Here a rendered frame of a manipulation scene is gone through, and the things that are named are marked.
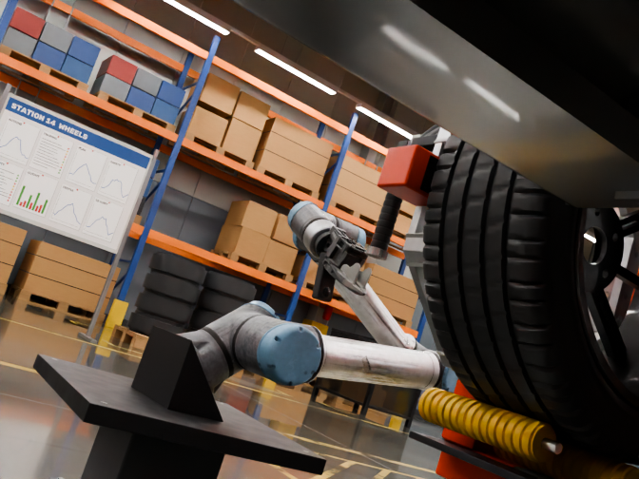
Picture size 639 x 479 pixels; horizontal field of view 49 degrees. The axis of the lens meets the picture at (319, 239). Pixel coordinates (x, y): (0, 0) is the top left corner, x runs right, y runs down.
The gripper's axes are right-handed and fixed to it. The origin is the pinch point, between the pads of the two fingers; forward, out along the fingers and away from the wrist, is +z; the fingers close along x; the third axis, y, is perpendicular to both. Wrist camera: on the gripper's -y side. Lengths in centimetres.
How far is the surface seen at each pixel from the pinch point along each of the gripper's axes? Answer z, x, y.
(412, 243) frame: 30.1, -22.5, 22.2
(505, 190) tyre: 47, -29, 38
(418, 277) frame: 32.1, -19.1, 18.0
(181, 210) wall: -939, 386, -307
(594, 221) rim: 38, 2, 40
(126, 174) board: -528, 129, -156
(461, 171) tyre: 38, -29, 37
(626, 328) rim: 41, 26, 27
